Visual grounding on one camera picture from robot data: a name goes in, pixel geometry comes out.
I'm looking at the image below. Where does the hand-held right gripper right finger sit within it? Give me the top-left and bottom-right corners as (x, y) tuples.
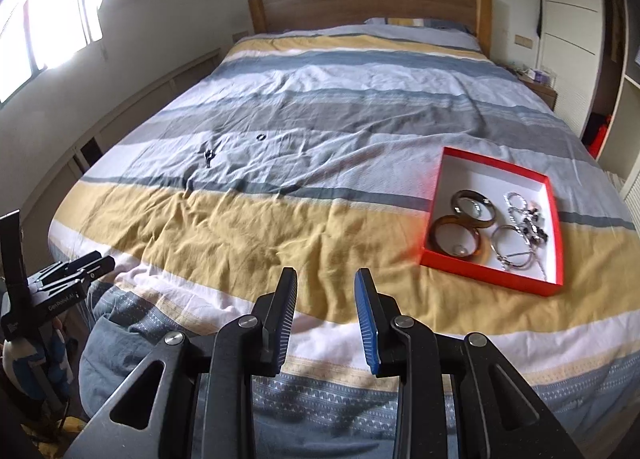
(353, 268), (583, 459)

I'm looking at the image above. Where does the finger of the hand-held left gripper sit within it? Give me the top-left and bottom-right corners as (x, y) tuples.
(30, 250), (103, 281)
(44, 256), (117, 292)

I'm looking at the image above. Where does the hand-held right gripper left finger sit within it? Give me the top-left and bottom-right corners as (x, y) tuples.
(65, 266), (299, 459)

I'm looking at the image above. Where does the brown amber bangle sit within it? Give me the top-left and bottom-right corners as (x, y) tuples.
(430, 215), (493, 260)

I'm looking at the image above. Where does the red jewelry box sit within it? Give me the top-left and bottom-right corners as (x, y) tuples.
(419, 146), (565, 297)

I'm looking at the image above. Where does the large twisted silver bangle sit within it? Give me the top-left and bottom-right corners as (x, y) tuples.
(490, 224), (527, 260)

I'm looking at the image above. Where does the gold tortoiseshell bangle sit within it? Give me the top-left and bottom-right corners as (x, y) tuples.
(451, 190), (498, 228)

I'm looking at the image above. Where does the silver bead necklace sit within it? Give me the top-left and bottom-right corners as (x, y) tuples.
(504, 191), (551, 285)

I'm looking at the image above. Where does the blue white patterned clothing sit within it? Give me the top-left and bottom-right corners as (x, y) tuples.
(0, 324), (76, 405)

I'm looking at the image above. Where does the striped blanket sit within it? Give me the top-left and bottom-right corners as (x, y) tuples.
(47, 23), (640, 459)

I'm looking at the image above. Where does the window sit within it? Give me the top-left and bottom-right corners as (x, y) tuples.
(0, 0), (126, 104)

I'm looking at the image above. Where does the wooden nightstand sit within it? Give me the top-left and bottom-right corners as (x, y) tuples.
(520, 71), (558, 112)

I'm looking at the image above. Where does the red item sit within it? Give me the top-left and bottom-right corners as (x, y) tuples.
(587, 114), (611, 157)

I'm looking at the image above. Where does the striped pillow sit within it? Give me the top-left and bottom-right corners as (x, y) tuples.
(364, 16), (481, 50)

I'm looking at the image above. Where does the wooden headboard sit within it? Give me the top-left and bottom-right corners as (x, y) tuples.
(248, 0), (493, 57)

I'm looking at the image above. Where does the white shelf unit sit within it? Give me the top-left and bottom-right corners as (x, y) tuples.
(595, 0), (640, 174)

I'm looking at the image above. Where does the white wardrobe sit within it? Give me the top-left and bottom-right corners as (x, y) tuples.
(535, 0), (608, 140)

